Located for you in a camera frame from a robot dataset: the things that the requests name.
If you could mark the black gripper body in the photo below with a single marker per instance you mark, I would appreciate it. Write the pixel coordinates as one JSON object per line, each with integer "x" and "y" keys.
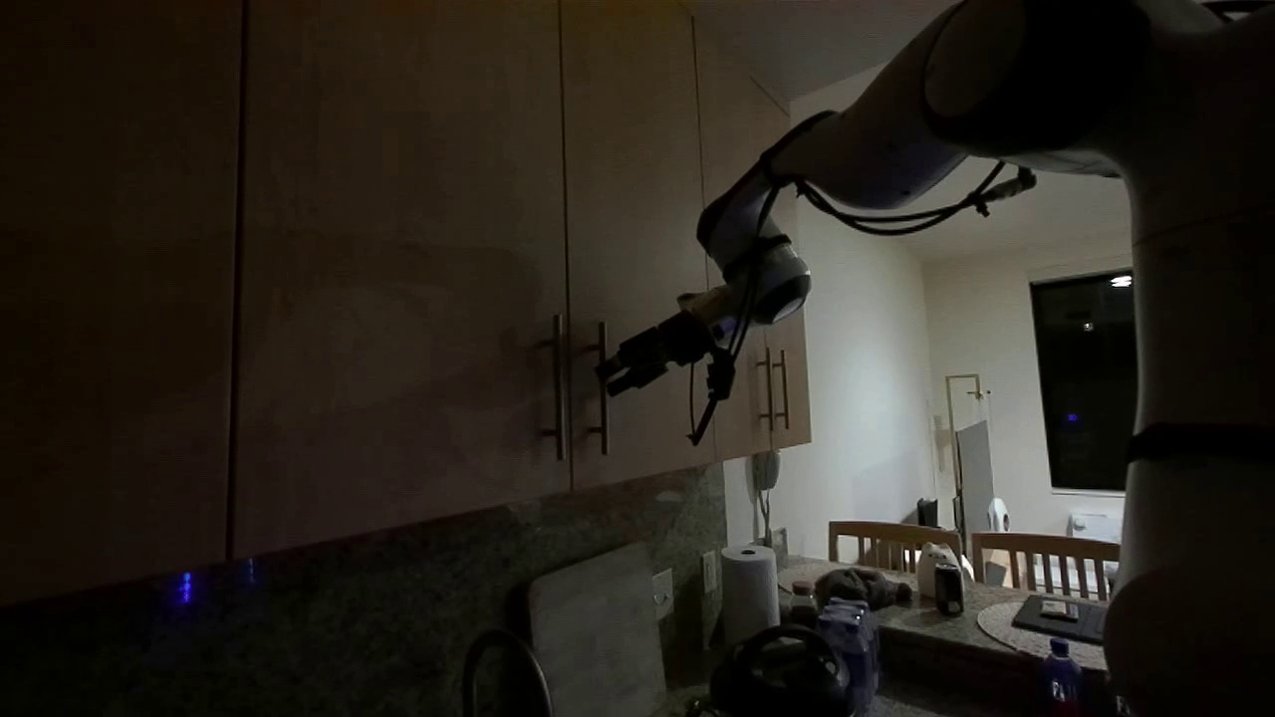
{"x": 681, "y": 343}

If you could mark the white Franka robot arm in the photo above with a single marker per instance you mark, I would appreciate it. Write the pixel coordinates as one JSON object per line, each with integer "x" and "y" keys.
{"x": 1199, "y": 266}

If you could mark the white paper towel roll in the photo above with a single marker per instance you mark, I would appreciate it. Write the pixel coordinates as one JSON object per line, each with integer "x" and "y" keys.
{"x": 751, "y": 597}

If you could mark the pale cutting board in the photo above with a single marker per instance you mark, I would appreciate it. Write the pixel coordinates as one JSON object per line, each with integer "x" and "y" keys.
{"x": 601, "y": 639}

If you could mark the dark pile of items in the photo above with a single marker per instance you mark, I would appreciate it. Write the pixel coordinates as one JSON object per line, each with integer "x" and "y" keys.
{"x": 859, "y": 587}

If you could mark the white standing panel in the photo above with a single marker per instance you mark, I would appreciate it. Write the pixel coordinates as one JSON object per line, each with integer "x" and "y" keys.
{"x": 980, "y": 480}

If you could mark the metal kitchen faucet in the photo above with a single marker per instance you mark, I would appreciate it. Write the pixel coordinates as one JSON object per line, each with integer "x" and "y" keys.
{"x": 468, "y": 680}

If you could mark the white countertop jug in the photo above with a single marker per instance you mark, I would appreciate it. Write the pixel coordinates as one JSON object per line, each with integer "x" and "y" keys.
{"x": 944, "y": 582}

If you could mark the dark window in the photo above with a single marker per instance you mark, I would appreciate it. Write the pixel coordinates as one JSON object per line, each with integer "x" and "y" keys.
{"x": 1083, "y": 385}

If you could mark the round pale placemat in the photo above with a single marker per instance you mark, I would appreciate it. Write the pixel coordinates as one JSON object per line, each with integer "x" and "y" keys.
{"x": 997, "y": 632}

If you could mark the black flat tablet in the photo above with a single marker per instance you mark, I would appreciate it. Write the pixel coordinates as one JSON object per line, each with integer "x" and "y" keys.
{"x": 1062, "y": 616}

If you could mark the blue capped bottle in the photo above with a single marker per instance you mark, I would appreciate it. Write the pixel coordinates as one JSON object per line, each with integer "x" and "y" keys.
{"x": 1062, "y": 680}

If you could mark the white wall outlet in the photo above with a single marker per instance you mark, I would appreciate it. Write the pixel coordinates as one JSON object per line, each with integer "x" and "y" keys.
{"x": 663, "y": 591}

